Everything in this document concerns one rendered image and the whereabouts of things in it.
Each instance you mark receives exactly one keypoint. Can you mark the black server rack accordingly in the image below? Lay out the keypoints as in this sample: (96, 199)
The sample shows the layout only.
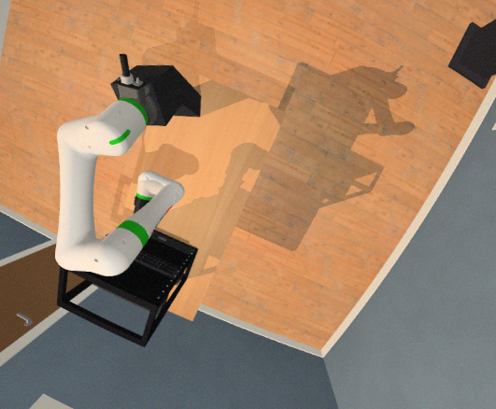
(144, 283)

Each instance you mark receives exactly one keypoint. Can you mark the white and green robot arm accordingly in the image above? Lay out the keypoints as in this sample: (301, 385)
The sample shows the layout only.
(110, 133)

